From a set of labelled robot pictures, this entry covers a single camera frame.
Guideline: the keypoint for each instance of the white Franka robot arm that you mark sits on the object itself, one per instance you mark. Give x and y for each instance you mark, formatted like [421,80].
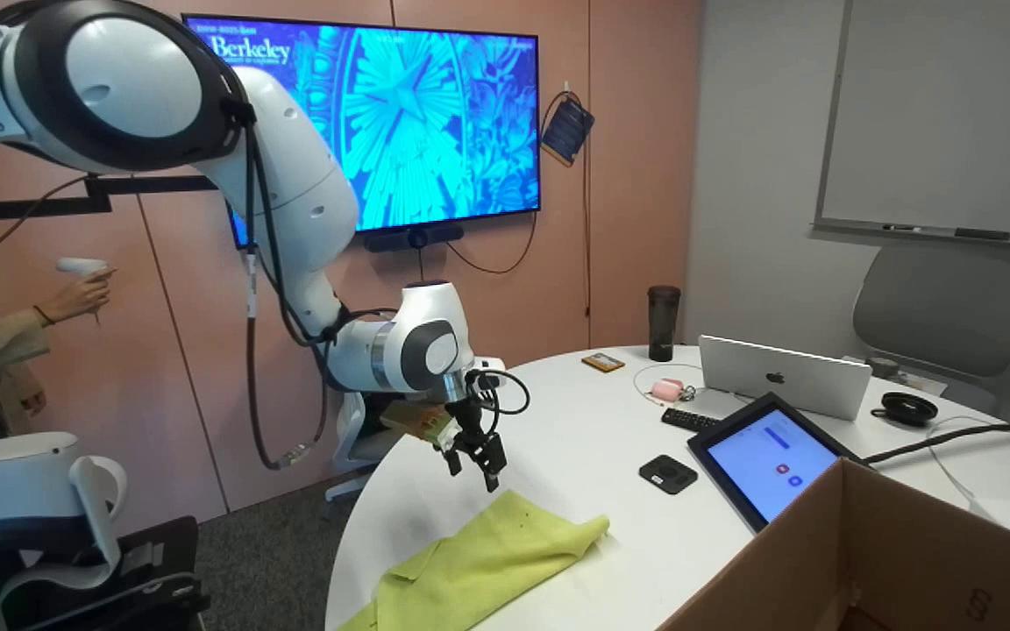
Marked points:
[294,177]

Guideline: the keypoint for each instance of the grey lounge chair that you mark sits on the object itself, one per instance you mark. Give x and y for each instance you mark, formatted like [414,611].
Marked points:
[946,304]

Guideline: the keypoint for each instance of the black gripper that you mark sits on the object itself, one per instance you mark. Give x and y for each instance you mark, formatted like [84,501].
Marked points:
[471,423]

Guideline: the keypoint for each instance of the person's hand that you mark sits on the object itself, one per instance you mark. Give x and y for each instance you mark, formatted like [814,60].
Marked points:
[71,304]

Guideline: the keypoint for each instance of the black tumbler cup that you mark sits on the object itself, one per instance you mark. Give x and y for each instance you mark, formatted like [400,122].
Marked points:
[665,320]

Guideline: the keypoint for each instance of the grey white office chair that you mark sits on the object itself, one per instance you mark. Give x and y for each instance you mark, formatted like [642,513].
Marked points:
[348,444]

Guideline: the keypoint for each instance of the small black phone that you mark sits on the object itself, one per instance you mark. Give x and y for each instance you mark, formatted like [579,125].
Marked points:
[667,475]

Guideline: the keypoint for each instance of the small brown card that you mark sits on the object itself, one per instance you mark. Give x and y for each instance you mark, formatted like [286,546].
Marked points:
[602,362]

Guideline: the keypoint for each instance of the small dark cup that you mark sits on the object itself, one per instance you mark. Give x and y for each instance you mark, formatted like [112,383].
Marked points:
[879,367]

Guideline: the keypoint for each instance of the white handheld controller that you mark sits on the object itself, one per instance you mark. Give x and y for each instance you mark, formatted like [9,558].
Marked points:
[83,267]

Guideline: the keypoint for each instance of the black wall tablet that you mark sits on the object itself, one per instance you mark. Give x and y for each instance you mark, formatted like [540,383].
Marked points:
[567,125]

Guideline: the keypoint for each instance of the wall whiteboard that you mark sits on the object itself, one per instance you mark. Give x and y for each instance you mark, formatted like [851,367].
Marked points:
[949,116]

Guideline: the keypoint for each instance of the silver laptop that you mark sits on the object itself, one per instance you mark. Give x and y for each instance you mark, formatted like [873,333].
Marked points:
[781,373]

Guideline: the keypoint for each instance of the black video bar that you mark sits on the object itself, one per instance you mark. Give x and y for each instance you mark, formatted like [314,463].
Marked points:
[411,237]

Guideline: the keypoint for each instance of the brown cardboard box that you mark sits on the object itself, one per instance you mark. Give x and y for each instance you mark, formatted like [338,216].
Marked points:
[937,561]

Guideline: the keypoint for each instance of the black round puck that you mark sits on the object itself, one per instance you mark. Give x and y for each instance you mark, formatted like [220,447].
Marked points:
[905,408]

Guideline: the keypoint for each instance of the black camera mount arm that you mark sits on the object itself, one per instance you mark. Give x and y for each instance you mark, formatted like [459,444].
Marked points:
[121,184]

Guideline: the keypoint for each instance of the pink computer mouse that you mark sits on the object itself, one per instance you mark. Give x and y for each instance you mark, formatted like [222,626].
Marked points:
[667,386]

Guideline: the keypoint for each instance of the black remote control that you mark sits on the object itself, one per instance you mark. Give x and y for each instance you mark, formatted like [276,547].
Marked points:
[680,417]

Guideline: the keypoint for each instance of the tan wrist camera mount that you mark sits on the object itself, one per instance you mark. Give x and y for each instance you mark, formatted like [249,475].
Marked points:
[411,417]

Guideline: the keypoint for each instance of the wall-mounted TV screen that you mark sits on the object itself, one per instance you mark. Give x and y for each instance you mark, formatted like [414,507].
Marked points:
[446,116]

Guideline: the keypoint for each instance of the black tablet blue screen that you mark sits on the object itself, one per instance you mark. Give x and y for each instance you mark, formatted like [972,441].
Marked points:
[768,461]

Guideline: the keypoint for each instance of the yellow-green towel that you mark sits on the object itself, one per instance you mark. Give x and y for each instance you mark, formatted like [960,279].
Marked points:
[482,561]

